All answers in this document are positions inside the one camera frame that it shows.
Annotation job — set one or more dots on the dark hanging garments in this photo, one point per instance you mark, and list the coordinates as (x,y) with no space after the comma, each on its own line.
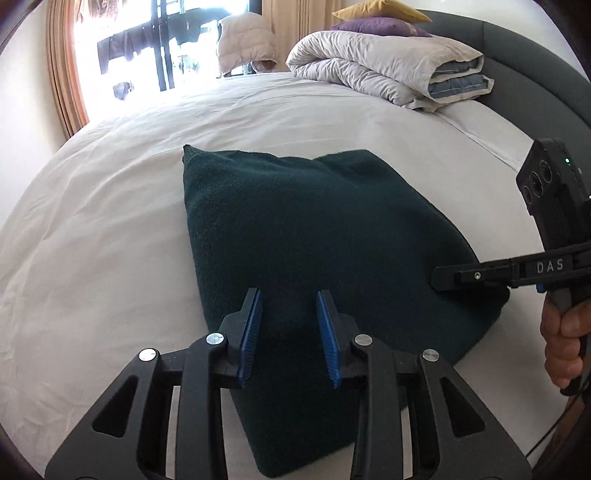
(120,44)

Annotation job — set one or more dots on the tan curtain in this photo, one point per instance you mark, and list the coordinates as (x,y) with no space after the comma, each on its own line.
(300,11)
(67,69)

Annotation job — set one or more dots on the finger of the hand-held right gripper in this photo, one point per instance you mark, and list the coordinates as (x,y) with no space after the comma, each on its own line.
(466,276)

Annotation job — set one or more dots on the folded beige duvet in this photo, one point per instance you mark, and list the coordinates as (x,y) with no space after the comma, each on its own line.
(369,64)

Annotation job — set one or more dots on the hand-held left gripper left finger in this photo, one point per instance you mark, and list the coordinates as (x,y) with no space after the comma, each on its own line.
(249,344)

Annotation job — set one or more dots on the white puffer vest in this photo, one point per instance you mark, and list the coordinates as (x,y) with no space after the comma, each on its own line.
(247,41)

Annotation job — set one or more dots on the person's right hand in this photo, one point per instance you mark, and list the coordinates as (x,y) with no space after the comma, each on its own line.
(563,341)

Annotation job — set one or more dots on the bed with white sheet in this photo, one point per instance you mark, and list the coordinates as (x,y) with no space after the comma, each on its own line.
(138,194)

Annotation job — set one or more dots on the purple pillow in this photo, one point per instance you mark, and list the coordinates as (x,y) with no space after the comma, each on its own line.
(374,26)

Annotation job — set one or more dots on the small dark hanging cloth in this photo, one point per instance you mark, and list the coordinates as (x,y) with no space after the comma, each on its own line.
(121,91)

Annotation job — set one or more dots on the dark green knit sweater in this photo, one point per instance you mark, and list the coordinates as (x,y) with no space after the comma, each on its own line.
(314,240)

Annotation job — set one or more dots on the dark grey upholstered headboard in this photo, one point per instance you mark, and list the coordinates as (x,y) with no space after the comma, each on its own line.
(517,83)

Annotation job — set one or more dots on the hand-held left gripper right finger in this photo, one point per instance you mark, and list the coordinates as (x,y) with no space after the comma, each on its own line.
(328,344)

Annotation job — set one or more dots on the yellow pillow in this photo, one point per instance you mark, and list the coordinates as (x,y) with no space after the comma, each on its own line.
(383,9)

